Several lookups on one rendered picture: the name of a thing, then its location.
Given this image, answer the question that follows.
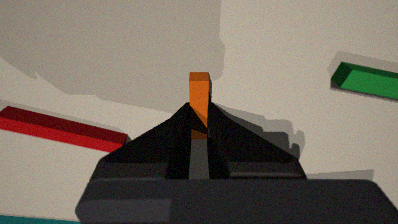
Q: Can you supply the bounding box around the green rod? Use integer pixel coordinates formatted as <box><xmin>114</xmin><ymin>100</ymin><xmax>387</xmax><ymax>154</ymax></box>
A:
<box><xmin>331</xmin><ymin>62</ymin><xmax>398</xmax><ymax>99</ymax></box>

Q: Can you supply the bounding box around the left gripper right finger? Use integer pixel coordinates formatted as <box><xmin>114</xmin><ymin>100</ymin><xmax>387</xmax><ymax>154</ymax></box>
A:
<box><xmin>207</xmin><ymin>102</ymin><xmax>307</xmax><ymax>179</ymax></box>

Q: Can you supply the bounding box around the orange rod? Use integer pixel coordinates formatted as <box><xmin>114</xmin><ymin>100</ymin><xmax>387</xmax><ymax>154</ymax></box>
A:
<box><xmin>189</xmin><ymin>72</ymin><xmax>209</xmax><ymax>140</ymax></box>

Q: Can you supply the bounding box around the red rod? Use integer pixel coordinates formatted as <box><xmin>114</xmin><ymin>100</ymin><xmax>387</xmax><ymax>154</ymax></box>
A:
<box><xmin>0</xmin><ymin>106</ymin><xmax>127</xmax><ymax>153</ymax></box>

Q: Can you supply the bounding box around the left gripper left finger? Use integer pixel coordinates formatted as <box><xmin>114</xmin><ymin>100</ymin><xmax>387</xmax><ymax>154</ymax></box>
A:
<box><xmin>88</xmin><ymin>102</ymin><xmax>191</xmax><ymax>183</ymax></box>

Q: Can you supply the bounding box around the turquoise rod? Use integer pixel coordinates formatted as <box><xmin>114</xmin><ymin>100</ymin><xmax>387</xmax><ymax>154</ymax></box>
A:
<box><xmin>0</xmin><ymin>215</ymin><xmax>81</xmax><ymax>224</ymax></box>

